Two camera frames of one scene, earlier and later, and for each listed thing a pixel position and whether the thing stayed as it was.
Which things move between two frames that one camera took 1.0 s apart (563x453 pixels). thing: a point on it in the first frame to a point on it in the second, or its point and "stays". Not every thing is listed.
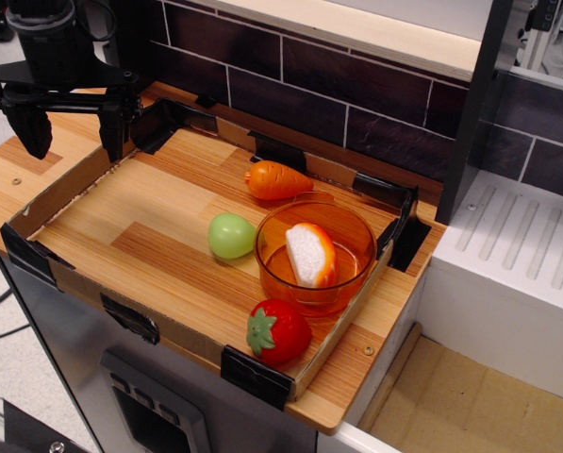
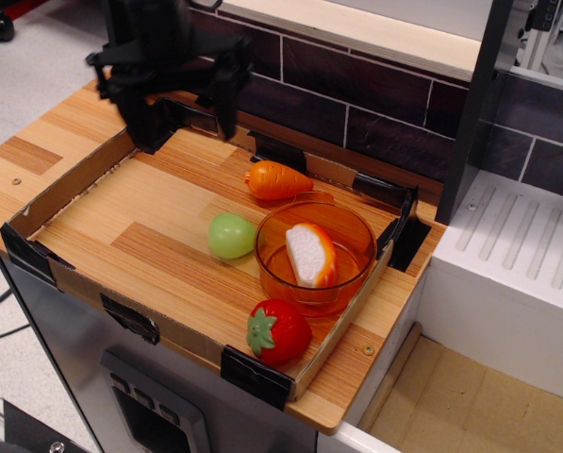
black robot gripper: x=60 y=72 to x=159 y=52
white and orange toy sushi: x=312 y=253 stays
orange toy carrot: x=273 y=181 stays
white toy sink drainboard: x=505 y=284 stays
